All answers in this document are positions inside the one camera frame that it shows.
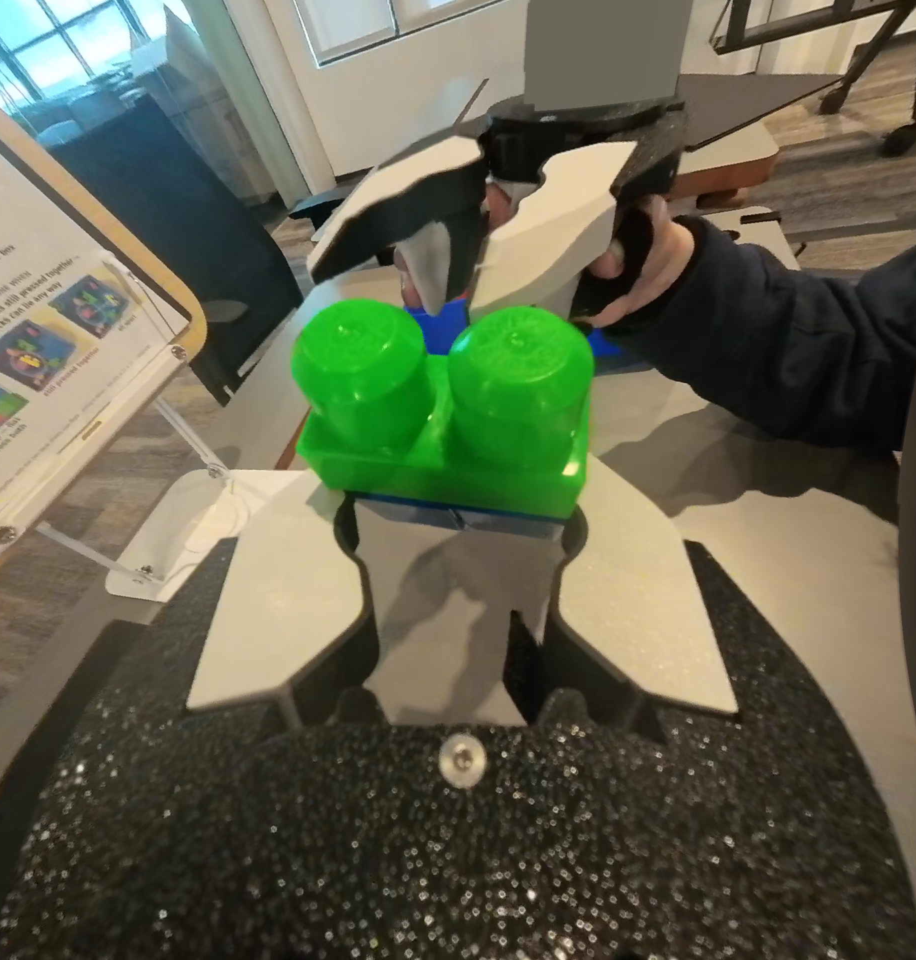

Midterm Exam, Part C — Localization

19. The black wheeled stand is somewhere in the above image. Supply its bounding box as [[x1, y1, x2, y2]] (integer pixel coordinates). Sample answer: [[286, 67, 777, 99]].
[[716, 0, 916, 159]]

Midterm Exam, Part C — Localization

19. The black chair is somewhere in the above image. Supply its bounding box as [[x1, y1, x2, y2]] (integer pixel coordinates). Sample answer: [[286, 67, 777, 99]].
[[49, 97, 305, 408]]

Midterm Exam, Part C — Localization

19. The person's right hand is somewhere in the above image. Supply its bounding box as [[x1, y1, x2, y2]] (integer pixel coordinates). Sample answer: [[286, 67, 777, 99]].
[[589, 196, 701, 337]]

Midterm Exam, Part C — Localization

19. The green mega block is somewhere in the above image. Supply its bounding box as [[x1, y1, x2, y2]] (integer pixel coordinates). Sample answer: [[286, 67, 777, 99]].
[[294, 298, 598, 520]]

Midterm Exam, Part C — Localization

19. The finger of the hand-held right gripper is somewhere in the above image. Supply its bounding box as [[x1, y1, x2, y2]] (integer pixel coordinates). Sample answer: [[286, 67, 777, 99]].
[[469, 141, 639, 324], [306, 135, 493, 318]]

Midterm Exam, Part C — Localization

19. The black flat table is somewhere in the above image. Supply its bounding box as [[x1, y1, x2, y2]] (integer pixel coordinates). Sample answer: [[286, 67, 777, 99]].
[[458, 73, 843, 151]]

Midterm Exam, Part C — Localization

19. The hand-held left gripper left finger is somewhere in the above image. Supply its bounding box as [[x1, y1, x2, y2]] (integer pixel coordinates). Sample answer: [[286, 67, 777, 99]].
[[186, 476, 380, 727]]

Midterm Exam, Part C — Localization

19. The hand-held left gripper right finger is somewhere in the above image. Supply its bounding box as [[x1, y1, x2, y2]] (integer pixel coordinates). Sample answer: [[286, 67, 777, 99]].
[[536, 457, 741, 725]]

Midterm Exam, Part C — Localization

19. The instruction sign board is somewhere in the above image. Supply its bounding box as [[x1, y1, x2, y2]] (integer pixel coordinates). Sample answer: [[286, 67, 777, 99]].
[[0, 93, 208, 560]]

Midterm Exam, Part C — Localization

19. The person's right forearm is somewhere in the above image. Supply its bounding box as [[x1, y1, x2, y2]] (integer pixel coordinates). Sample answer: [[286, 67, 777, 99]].
[[621, 217, 916, 455]]

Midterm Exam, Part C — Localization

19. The clear acrylic sign stand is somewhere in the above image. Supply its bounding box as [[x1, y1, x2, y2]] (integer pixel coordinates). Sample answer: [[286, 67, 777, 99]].
[[34, 397, 317, 603]]

